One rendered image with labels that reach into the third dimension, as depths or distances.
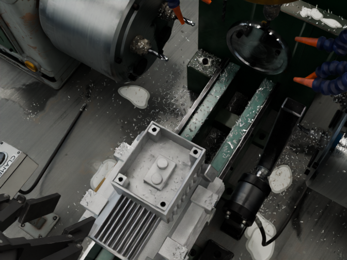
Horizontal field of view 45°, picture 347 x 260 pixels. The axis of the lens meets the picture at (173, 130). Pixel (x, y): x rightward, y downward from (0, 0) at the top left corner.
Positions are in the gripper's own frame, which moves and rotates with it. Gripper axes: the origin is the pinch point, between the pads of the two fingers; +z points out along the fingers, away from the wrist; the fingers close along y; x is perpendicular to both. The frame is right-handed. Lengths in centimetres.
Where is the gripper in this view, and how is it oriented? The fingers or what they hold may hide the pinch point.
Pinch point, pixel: (60, 218)
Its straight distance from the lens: 59.4
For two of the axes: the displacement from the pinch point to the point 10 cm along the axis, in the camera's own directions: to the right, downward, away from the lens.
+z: 3.1, -0.3, 9.5
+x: -4.4, 8.8, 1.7
